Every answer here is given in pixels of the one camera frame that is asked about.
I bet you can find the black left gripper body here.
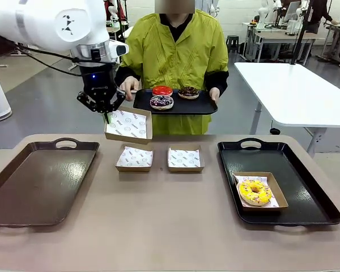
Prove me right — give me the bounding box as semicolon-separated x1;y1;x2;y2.
79;63;116;99

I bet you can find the white printed paper liner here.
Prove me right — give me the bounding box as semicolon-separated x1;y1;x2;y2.
168;147;201;168
116;146;154;168
234;175;280;209
106;109;148;139

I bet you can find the purple sprinkled donut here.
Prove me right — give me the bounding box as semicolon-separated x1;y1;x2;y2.
150;95;175;111

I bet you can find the brown cardboard food box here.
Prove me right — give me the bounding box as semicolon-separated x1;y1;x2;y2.
115;143;155;173
232;171;289;213
104;106;154;141
167;143;205;173

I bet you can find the red glazed donut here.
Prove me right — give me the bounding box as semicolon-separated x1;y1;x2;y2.
152;86;173;97

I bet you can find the chocolate nut donut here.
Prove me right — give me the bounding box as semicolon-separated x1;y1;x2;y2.
177;86;201;100

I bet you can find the small black serving tray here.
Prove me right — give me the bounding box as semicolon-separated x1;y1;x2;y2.
133;88;218;116

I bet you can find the yellow sprinkled donut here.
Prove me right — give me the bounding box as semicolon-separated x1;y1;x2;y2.
237;180;273;207

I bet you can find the person's left forearm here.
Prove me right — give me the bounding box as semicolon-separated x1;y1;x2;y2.
205;70;230;96

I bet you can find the person's right forearm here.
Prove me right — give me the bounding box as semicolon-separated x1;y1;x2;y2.
114;66;141;87

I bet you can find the brown plastic tray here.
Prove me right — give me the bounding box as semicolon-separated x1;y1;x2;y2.
0;138;100;229

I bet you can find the person's right hand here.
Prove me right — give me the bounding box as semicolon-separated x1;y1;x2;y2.
120;76;142;101

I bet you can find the person's left hand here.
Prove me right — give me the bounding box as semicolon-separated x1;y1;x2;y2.
209;87;221;103

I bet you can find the person in green jacket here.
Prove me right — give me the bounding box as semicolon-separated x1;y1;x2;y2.
114;8;230;135

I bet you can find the small dark stool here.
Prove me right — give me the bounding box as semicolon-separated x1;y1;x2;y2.
226;35;240;53

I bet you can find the background work table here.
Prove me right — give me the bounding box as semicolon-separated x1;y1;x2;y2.
253;29;325;65

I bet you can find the large white table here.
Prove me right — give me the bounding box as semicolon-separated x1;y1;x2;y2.
233;61;340;159

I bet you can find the black stand pole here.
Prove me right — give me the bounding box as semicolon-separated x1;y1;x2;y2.
290;0;314;65

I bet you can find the person in black clothes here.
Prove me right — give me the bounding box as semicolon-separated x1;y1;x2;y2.
308;0;340;33

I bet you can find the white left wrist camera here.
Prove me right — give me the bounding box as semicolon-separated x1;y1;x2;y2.
109;41;130;59

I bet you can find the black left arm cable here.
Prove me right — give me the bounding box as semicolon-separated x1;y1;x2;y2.
15;42;84;77

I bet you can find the large black handled tray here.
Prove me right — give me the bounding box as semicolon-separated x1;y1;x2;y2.
217;138;340;227

